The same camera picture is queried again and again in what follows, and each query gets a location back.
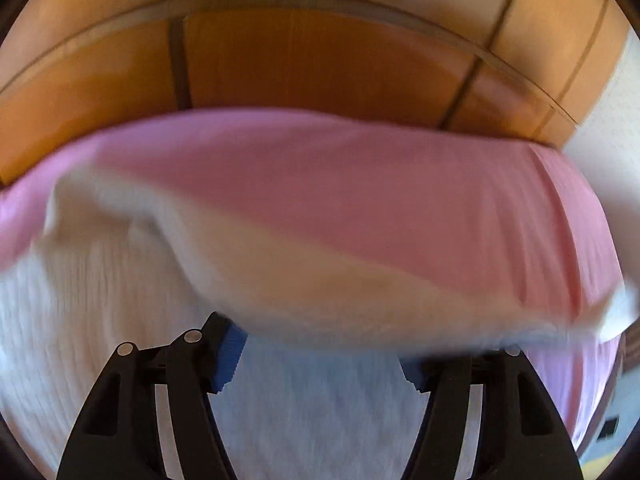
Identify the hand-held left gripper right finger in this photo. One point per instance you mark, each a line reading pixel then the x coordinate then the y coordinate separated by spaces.
pixel 411 376

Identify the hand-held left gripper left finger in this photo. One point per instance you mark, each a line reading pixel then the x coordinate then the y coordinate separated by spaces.
pixel 229 356

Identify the white knitted sweater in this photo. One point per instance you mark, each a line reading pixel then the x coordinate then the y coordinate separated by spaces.
pixel 100 320

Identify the pink bedsheet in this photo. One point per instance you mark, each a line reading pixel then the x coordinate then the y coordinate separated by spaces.
pixel 360 195

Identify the small black object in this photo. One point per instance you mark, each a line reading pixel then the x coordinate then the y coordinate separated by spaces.
pixel 609 428

